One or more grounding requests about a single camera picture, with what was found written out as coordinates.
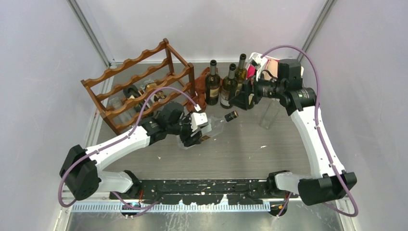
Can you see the white plastic basket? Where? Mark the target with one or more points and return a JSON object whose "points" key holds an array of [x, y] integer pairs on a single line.
{"points": [[256, 64]]}

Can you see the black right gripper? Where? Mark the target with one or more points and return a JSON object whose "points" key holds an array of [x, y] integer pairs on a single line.
{"points": [[241, 100]]}

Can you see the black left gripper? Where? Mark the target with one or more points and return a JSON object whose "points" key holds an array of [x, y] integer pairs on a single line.
{"points": [[187, 139]]}

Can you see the brown suede cloth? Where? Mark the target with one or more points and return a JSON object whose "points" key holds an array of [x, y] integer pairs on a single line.
{"points": [[199, 98]]}

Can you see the dark green wine bottle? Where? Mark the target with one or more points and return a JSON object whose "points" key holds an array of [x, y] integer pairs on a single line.
{"points": [[241, 72]]}

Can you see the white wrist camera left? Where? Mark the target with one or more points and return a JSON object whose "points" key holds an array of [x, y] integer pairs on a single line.
{"points": [[198, 120]]}

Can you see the pink cloth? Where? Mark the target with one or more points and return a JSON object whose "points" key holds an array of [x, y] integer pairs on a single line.
{"points": [[252, 69]]}

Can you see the clear bottle front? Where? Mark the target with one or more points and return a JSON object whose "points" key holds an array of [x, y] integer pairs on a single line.
{"points": [[270, 114]]}

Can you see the clear bottle gold cap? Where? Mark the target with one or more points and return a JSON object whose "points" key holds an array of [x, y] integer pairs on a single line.
{"points": [[215, 126]]}

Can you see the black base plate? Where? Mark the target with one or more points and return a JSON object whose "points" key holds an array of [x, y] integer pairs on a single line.
{"points": [[203, 192]]}

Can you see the green wine bottle silver neck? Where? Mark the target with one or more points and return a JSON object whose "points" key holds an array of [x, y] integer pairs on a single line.
{"points": [[212, 84]]}

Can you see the beige cloth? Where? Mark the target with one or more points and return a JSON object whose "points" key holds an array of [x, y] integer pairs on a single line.
{"points": [[271, 70]]}

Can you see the aluminium frame rail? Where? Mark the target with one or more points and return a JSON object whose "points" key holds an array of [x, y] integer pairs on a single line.
{"points": [[311, 191]]}

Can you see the dark wine bottle cream label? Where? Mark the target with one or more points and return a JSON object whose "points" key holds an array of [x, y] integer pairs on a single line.
{"points": [[249, 101]]}

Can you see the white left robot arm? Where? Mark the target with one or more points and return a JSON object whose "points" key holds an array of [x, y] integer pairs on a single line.
{"points": [[83, 170]]}

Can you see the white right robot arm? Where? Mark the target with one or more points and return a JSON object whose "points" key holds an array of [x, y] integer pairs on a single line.
{"points": [[300, 104]]}

